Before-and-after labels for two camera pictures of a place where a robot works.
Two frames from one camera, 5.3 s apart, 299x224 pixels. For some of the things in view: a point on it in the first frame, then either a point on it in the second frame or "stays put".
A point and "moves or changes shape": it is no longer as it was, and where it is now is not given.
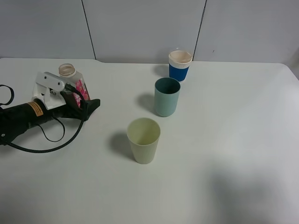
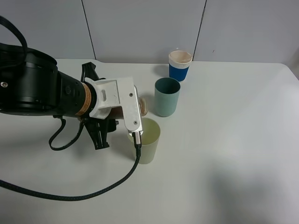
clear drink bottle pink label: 76,80 moves or changes shape
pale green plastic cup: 143,134 stays put
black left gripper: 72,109 -> 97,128
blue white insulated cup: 179,61 stays put
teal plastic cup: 167,91 stays put
